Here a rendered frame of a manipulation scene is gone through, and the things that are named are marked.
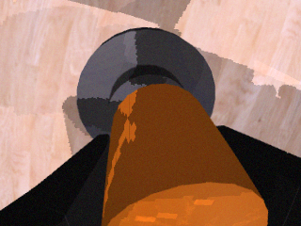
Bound orange knob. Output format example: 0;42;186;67
102;83;268;226

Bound dark grey round pedestal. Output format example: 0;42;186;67
76;26;214;139

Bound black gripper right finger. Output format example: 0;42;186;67
215;125;301;226

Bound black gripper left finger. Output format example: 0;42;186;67
0;135;110;226

